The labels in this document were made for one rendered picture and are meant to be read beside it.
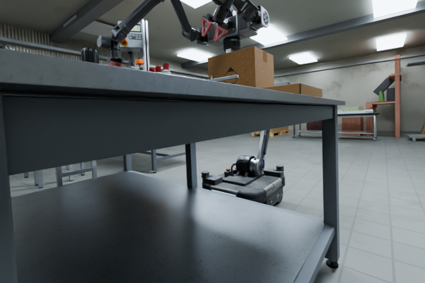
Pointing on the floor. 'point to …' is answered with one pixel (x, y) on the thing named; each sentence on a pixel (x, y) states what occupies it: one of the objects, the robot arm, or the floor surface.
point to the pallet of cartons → (274, 132)
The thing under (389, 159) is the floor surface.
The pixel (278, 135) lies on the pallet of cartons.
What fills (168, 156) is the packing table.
